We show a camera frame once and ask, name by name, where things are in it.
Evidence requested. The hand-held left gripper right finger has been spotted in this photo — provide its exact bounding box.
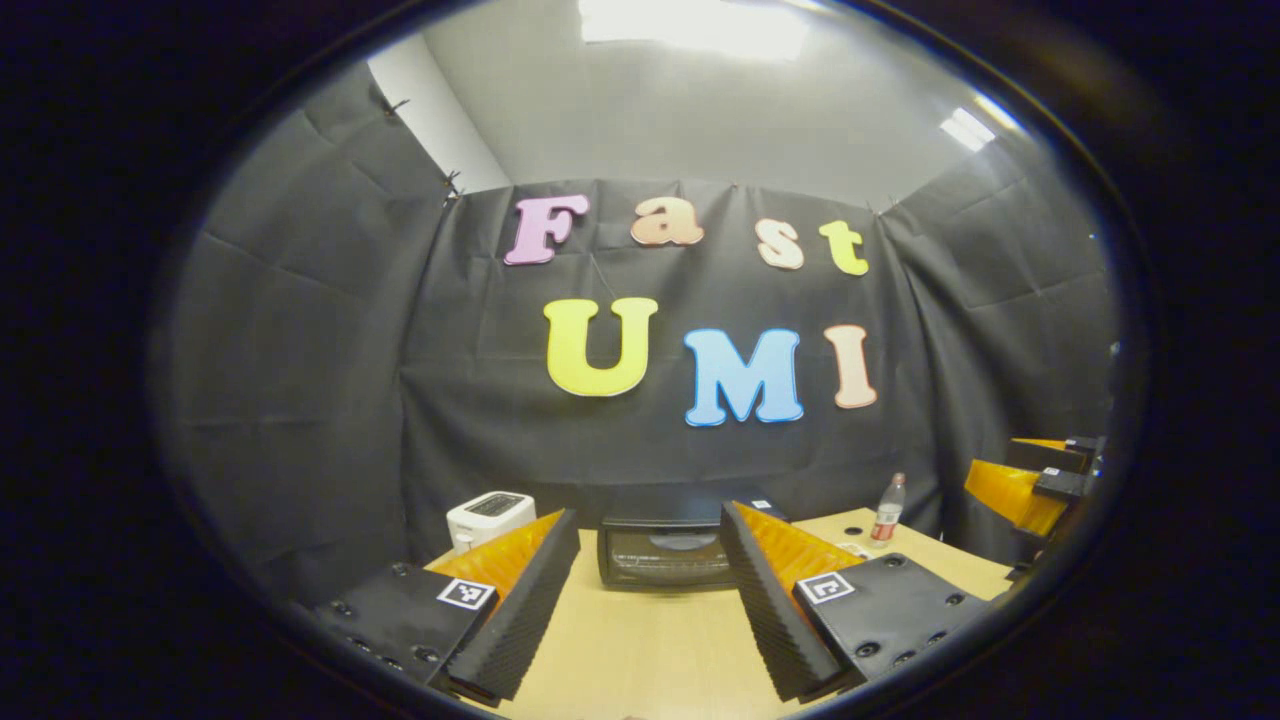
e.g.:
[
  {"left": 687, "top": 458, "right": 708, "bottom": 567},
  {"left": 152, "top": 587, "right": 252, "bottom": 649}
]
[{"left": 720, "top": 500, "right": 1013, "bottom": 703}]

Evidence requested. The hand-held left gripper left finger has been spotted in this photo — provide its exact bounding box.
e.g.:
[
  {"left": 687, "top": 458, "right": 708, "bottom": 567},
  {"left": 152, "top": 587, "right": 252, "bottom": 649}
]
[{"left": 315, "top": 508, "right": 583, "bottom": 703}]

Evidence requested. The black electric oven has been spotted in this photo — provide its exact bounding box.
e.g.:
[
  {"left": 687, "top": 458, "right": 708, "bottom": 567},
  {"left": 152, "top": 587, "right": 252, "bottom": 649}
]
[{"left": 597, "top": 495, "right": 791, "bottom": 591}]

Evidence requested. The white toaster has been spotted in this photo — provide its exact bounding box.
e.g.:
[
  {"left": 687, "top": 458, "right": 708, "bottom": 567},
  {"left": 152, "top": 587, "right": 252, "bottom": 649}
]
[{"left": 446, "top": 490, "right": 538, "bottom": 554}]

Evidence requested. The clear bottle with red label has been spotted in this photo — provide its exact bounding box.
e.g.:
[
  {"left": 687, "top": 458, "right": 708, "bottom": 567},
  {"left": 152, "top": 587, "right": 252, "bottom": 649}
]
[{"left": 870, "top": 473, "right": 907, "bottom": 543}]

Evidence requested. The black backdrop cloth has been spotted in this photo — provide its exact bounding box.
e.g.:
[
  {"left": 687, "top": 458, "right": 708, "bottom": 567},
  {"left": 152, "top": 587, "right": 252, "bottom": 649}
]
[{"left": 150, "top": 60, "right": 1119, "bottom": 601}]

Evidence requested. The small ceiling light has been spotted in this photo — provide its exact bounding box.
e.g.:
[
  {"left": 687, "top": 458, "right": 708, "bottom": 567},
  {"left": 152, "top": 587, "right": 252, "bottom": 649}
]
[{"left": 940, "top": 95, "right": 1021, "bottom": 153}]

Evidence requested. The large ceiling light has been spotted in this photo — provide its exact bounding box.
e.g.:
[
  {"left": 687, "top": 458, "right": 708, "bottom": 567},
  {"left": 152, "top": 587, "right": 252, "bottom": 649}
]
[{"left": 578, "top": 0, "right": 809, "bottom": 61}]

